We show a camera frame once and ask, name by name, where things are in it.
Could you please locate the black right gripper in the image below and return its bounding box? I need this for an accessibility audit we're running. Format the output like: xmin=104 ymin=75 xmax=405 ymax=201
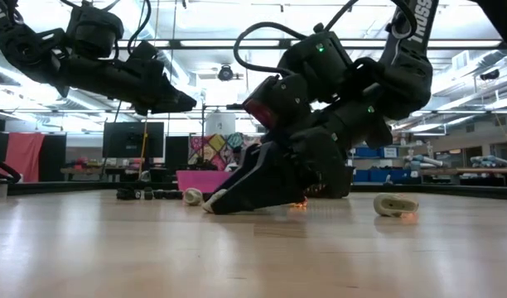
xmin=203 ymin=103 xmax=394 ymax=216

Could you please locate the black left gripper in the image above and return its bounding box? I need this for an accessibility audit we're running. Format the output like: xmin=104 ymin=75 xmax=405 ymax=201
xmin=58 ymin=55 xmax=198 ymax=117

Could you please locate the colourful patchwork quilt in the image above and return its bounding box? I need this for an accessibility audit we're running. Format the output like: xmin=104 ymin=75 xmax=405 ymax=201
xmin=188 ymin=132 xmax=246 ymax=171

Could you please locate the yellow pole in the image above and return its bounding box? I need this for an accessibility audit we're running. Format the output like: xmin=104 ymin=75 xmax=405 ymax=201
xmin=140 ymin=123 xmax=148 ymax=175

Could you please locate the black computer monitor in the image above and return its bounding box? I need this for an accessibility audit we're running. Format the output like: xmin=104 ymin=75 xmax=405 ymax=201
xmin=102 ymin=121 xmax=165 ymax=159

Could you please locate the pink translucent plastic bowl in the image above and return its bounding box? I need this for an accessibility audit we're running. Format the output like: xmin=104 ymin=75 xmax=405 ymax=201
xmin=176 ymin=170 xmax=234 ymax=195

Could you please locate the pale green plastic skull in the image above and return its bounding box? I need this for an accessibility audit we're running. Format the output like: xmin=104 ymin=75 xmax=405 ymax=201
xmin=373 ymin=192 xmax=420 ymax=219
xmin=182 ymin=187 xmax=204 ymax=207

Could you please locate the cluttered work table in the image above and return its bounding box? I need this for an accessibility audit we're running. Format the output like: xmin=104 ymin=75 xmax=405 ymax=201
xmin=59 ymin=156 xmax=176 ymax=183

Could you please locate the red hanging cloth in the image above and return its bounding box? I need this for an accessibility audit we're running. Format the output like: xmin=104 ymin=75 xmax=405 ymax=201
xmin=4 ymin=132 xmax=46 ymax=183

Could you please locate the wooden top workbench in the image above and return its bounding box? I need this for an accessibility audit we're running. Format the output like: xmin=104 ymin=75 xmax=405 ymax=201
xmin=418 ymin=166 xmax=507 ymax=187

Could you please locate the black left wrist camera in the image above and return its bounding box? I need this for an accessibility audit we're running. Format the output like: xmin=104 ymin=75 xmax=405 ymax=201
xmin=128 ymin=40 xmax=159 ymax=63

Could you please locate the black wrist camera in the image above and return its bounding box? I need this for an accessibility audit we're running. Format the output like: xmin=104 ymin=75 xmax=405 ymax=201
xmin=243 ymin=74 xmax=312 ymax=130
xmin=128 ymin=40 xmax=159 ymax=63

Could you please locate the black overhead camera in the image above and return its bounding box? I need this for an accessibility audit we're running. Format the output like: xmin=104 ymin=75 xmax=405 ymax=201
xmin=217 ymin=64 xmax=234 ymax=82

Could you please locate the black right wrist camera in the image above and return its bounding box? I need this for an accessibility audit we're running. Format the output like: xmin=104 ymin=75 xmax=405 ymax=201
xmin=243 ymin=74 xmax=312 ymax=130

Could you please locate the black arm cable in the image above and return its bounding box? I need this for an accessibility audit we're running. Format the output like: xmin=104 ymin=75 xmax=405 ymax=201
xmin=127 ymin=0 xmax=153 ymax=55
xmin=232 ymin=20 xmax=321 ymax=78

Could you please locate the black aluminium table frame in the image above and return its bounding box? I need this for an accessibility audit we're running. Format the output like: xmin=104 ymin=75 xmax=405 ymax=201
xmin=0 ymin=180 xmax=507 ymax=201

